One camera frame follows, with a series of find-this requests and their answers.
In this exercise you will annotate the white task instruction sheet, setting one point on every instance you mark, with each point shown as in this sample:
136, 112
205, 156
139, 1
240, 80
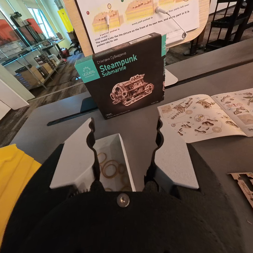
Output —
138, 25

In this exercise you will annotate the white cardboard tray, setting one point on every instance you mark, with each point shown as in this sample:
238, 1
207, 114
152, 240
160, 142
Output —
126, 166

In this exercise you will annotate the laser-cut wooden part sheet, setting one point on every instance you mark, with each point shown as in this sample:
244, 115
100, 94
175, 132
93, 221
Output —
248, 197

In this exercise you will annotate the small wood scrap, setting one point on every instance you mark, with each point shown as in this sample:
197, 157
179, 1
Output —
250, 221

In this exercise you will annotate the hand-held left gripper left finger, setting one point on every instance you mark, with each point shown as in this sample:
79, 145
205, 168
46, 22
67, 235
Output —
73, 158

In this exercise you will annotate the printed instruction booklet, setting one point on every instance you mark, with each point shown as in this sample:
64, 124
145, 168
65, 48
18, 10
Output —
197, 118

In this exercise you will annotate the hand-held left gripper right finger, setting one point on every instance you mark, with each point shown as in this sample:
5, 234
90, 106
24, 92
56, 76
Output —
174, 158

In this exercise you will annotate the metal shelf rack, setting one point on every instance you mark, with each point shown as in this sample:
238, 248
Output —
39, 59

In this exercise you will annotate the black teal model kit box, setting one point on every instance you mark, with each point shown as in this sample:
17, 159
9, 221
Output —
122, 79

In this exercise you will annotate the red vacuum cleaner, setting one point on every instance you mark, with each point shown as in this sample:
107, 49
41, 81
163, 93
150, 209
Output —
64, 52

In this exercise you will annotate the black office chair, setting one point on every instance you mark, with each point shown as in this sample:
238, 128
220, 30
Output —
76, 46

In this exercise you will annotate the stack of cardboard boxes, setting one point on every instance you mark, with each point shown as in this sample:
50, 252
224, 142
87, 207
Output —
29, 77

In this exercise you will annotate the yellow plastic bin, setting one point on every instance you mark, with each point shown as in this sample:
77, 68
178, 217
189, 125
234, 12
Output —
15, 174

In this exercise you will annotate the pile of tan rubber bands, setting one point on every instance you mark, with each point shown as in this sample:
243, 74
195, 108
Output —
115, 165

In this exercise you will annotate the yellow board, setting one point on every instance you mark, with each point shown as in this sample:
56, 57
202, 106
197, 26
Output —
64, 20

